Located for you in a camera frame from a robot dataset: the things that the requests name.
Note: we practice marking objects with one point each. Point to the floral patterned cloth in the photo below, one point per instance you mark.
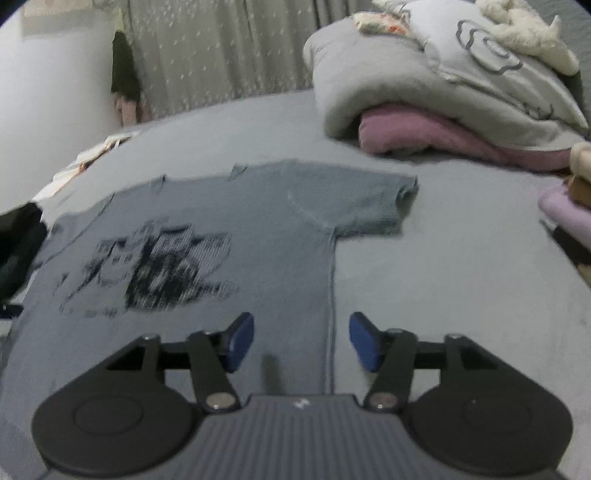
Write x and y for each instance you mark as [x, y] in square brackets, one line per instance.
[378, 22]

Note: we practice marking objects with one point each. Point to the lavender folded cloth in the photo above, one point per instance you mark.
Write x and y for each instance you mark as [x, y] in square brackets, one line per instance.
[565, 207]

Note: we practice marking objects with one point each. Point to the beige folded cloth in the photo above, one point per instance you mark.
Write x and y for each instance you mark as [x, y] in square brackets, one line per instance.
[581, 170]

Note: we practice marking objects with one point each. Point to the grey printed knit t-shirt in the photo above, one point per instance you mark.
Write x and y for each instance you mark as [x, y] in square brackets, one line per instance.
[277, 230]

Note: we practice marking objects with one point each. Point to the black smooth garment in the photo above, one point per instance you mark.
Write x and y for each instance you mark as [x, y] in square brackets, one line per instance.
[18, 249]

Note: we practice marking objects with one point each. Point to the pink hanging garment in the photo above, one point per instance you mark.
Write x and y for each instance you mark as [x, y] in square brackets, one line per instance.
[129, 110]

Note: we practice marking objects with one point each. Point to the white grey pillow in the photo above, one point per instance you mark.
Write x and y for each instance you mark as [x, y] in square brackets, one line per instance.
[392, 74]

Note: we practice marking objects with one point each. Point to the grey star-patterned curtain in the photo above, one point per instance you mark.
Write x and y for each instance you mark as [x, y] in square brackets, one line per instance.
[221, 50]

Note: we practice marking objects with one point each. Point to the black hanging garment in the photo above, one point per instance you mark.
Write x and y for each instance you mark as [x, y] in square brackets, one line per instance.
[124, 69]

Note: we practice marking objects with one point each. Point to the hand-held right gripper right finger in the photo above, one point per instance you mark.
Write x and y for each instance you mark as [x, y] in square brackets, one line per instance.
[364, 344]

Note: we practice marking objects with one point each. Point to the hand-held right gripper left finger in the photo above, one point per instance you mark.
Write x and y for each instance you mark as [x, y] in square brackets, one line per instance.
[241, 344]

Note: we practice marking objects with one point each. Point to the pink folded blanket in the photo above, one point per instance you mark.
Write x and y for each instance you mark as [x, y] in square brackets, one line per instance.
[415, 134]

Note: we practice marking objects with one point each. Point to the printed paper leaflet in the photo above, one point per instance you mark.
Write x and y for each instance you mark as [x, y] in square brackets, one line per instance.
[83, 161]

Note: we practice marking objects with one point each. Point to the white fluffy plush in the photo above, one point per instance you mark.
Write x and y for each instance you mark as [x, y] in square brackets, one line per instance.
[526, 32]

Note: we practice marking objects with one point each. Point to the dark cloth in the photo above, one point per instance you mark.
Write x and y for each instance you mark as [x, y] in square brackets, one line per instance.
[575, 251]

